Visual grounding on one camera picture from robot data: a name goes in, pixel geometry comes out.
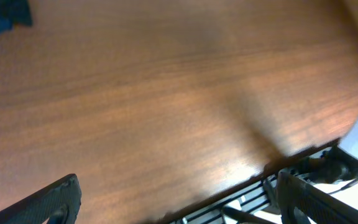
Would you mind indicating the navy folded shirt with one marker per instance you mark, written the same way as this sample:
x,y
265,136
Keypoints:
x,y
14,12

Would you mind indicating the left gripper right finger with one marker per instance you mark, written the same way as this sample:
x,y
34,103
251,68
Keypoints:
x,y
300,202

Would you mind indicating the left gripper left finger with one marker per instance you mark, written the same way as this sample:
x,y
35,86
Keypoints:
x,y
58,202

